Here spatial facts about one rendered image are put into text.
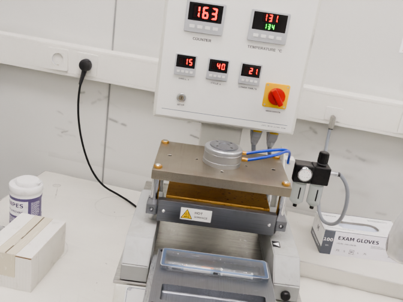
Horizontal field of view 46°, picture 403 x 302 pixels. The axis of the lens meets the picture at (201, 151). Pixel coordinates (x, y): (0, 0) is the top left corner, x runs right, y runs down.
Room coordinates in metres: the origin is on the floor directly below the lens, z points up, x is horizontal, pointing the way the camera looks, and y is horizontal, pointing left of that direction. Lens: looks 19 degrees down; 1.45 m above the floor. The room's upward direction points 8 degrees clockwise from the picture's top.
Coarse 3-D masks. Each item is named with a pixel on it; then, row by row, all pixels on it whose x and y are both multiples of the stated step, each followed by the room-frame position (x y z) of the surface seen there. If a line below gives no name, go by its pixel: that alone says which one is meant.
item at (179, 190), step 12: (168, 192) 0.85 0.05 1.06; (180, 192) 0.86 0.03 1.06; (192, 192) 0.87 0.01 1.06; (204, 192) 0.88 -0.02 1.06; (216, 192) 0.89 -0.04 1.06; (228, 192) 0.89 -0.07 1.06; (240, 192) 0.90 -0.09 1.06; (252, 192) 0.91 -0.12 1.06; (228, 204) 0.84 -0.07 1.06; (240, 204) 0.85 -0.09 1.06; (252, 204) 0.85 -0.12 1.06; (264, 204) 0.86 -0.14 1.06
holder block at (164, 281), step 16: (160, 256) 0.72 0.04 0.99; (160, 272) 0.67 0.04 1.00; (176, 272) 0.68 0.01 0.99; (160, 288) 0.63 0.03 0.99; (176, 288) 0.65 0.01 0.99; (192, 288) 0.65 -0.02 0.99; (208, 288) 0.65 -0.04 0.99; (224, 288) 0.66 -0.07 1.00; (240, 288) 0.66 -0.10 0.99; (256, 288) 0.67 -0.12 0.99; (272, 288) 0.68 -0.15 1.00
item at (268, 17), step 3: (264, 15) 1.05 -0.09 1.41; (267, 15) 1.05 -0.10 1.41; (270, 15) 1.05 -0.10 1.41; (273, 15) 1.05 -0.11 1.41; (276, 15) 1.05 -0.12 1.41; (264, 18) 1.05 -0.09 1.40; (267, 18) 1.05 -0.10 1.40; (270, 18) 1.05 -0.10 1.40; (273, 18) 1.05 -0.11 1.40; (276, 18) 1.05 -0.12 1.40; (264, 21) 1.05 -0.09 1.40; (267, 21) 1.05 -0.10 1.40; (270, 21) 1.05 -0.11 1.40; (273, 21) 1.05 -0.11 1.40; (276, 21) 1.05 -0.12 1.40
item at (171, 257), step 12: (168, 252) 0.72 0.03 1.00; (180, 252) 0.73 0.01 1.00; (192, 252) 0.74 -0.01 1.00; (168, 264) 0.69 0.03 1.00; (180, 264) 0.69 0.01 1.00; (192, 264) 0.70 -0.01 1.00; (204, 264) 0.70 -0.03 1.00; (216, 264) 0.71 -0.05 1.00; (228, 264) 0.71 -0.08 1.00; (240, 264) 0.72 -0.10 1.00; (252, 264) 0.73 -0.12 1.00; (264, 264) 0.73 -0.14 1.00; (252, 276) 0.69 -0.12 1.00; (264, 276) 0.69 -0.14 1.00
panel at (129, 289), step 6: (126, 288) 0.72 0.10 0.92; (132, 288) 0.72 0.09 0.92; (138, 288) 0.72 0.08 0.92; (144, 288) 0.72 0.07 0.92; (126, 294) 0.72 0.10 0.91; (132, 294) 0.72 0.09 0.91; (138, 294) 0.72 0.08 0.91; (126, 300) 0.71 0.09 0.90; (132, 300) 0.71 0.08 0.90; (138, 300) 0.71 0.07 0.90
